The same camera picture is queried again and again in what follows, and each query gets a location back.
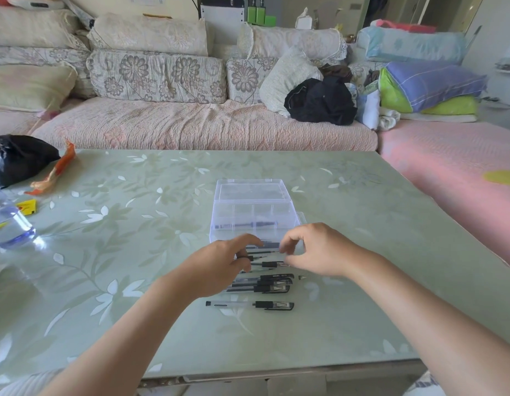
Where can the person's left hand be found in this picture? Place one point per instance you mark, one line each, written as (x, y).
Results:
(209, 268)

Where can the person's right hand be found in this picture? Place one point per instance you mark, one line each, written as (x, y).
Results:
(329, 251)

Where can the pile of black gel pens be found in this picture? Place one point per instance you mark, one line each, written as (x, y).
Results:
(275, 284)

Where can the clear plastic storage box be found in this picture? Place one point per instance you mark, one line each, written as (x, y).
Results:
(250, 191)

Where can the person's right forearm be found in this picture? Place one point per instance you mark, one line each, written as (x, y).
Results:
(428, 321)

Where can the person's left forearm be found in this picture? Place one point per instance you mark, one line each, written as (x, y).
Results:
(118, 342)

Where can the pink quilted sofa seat cover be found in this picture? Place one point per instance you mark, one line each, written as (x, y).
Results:
(197, 125)

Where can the white towel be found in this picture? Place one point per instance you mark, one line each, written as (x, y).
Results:
(389, 119)

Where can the salmon pink sofa seat cover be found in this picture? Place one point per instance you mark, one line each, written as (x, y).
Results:
(444, 160)

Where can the white and blue cloth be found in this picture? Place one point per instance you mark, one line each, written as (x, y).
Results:
(368, 109)

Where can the black clothing bundle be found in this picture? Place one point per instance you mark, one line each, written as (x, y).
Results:
(323, 102)

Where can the white textured pillow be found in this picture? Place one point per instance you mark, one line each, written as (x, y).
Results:
(284, 81)

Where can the orange snack wrapper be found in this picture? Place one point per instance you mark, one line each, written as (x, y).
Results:
(63, 164)

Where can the brown garment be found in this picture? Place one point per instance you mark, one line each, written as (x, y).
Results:
(336, 71)

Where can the floral sofa back cushion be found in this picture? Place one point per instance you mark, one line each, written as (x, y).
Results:
(361, 71)
(44, 55)
(160, 76)
(244, 78)

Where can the yellow round item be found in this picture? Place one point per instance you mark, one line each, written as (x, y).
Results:
(502, 178)

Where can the yellow tag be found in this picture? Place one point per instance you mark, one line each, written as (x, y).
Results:
(27, 207)

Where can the clear water bottle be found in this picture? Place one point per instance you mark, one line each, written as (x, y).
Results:
(9, 228)

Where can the cream sofa bolster cushion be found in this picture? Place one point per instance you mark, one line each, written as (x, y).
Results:
(147, 34)
(294, 42)
(32, 26)

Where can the black plastic bag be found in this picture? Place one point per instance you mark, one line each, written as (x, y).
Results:
(19, 160)

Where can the light blue bolster pillow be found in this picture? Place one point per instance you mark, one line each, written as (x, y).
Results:
(411, 44)

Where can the white tissue pack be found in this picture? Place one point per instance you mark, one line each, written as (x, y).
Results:
(303, 21)

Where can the pale pink sofa seat cover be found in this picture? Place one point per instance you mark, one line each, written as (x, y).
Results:
(11, 122)

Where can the green bottle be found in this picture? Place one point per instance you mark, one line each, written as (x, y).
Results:
(251, 13)
(261, 13)

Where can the pale yellow pillow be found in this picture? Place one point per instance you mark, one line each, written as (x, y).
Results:
(30, 88)

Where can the brown wooden stick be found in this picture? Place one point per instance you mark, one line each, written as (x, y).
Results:
(158, 16)

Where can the white device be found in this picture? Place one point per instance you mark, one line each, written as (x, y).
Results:
(36, 2)

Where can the grey table frame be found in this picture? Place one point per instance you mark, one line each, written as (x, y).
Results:
(279, 381)

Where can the white cabinet with black frame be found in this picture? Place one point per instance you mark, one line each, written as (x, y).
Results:
(222, 24)

